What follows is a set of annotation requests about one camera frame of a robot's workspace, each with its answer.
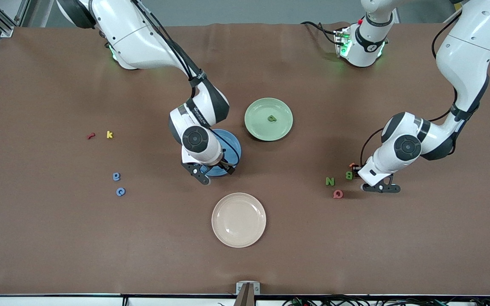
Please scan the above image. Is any blue plate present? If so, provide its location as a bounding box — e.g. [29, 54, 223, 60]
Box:
[200, 129, 242, 178]

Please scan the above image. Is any green plate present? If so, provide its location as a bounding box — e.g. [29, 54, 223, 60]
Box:
[244, 97, 294, 142]

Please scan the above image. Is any beige plate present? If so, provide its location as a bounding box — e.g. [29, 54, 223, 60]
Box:
[211, 192, 267, 249]

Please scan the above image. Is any brown table cover sheet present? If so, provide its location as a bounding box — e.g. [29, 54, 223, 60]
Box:
[0, 22, 490, 296]

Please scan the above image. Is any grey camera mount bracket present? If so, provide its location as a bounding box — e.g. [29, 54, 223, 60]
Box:
[234, 281, 261, 306]

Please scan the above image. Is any black left arm base cable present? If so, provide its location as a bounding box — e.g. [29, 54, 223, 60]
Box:
[300, 20, 344, 45]

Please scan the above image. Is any white table edge rail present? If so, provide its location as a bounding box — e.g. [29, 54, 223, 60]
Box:
[0, 295, 490, 306]

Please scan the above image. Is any aluminium frame profile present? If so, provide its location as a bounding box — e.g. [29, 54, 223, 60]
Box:
[0, 0, 31, 37]

